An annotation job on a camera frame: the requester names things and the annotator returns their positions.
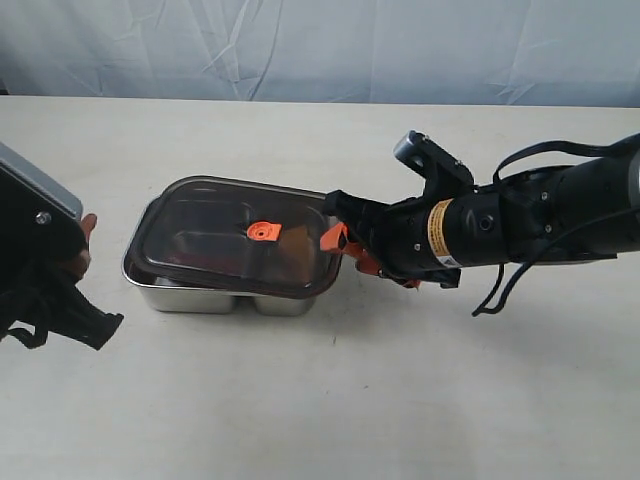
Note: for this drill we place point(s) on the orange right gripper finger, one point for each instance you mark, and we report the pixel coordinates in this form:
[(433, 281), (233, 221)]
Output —
[(366, 264), (335, 239)]

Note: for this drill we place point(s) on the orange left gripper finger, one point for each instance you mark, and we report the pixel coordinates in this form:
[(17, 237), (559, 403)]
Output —
[(83, 260)]

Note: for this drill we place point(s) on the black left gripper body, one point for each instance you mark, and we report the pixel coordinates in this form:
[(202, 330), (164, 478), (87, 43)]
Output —
[(41, 297)]

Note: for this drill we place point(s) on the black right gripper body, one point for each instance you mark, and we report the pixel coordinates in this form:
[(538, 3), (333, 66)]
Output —
[(393, 234)]

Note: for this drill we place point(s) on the dark transparent box lid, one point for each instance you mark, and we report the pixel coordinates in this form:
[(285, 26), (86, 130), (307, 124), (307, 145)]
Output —
[(224, 234)]

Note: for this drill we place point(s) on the yellow toy cheese wedge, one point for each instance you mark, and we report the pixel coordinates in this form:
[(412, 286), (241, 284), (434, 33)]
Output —
[(296, 246)]

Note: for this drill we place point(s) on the stainless steel lunch box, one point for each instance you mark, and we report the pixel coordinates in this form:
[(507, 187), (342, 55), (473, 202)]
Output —
[(168, 296)]

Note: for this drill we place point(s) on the blue backdrop cloth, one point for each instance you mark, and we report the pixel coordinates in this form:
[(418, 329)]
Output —
[(569, 53)]

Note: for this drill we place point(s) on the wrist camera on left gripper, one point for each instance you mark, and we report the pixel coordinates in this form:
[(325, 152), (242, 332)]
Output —
[(46, 202)]

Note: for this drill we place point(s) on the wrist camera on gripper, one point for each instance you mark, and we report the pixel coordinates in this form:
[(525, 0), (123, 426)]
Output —
[(46, 202), (444, 175)]

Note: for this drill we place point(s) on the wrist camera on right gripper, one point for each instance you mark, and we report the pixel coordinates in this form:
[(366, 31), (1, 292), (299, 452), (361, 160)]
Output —
[(444, 175)]

